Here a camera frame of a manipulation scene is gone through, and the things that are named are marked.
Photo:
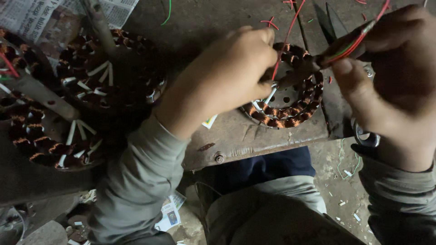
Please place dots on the person's right hand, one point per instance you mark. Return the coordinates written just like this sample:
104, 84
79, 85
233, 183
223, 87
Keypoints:
402, 95

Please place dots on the person's left hand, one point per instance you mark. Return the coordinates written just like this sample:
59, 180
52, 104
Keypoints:
211, 81

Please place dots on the person's left fingers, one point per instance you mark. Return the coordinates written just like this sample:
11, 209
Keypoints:
260, 51

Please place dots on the copper wound motor stator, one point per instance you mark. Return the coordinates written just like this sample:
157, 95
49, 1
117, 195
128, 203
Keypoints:
299, 109

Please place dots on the metal scissors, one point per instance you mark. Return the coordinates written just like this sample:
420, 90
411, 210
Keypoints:
332, 27

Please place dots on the yellow green card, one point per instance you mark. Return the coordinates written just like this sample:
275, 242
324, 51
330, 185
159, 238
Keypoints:
209, 121

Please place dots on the metal bolt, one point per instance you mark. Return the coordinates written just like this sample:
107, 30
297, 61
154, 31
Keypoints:
219, 157

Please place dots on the dark blue cloth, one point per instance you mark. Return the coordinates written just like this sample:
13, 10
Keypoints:
259, 166

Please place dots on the large copper wound stator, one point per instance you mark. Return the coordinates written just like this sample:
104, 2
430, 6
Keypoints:
112, 81

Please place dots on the person's grey trousers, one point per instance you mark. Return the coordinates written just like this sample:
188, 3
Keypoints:
272, 214

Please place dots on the printed paper leaflet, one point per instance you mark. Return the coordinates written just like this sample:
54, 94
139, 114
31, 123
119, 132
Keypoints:
170, 212

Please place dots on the flat metal bar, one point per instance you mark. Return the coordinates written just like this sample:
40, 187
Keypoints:
41, 95

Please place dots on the newspaper sheet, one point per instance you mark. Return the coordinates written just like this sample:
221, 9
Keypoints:
30, 17

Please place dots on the copper stator with white sleeves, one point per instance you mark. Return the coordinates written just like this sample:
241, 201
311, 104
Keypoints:
44, 143

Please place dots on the dark copper wound stator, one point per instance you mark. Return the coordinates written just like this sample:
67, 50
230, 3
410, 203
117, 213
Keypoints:
17, 54

